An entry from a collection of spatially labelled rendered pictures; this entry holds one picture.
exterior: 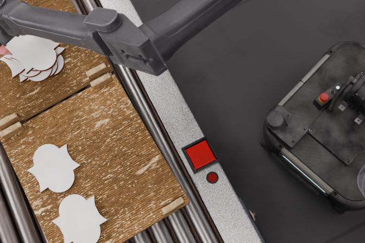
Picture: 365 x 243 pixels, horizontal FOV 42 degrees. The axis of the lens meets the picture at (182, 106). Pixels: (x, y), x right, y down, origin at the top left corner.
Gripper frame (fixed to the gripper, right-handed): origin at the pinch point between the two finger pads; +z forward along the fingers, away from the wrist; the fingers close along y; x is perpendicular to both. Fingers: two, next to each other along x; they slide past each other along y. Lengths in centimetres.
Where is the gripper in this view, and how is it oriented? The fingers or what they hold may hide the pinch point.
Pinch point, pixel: (23, 40)
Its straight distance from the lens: 138.8
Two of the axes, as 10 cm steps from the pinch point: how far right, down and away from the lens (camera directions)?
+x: 7.3, 6.4, -2.5
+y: -6.8, 7.0, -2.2
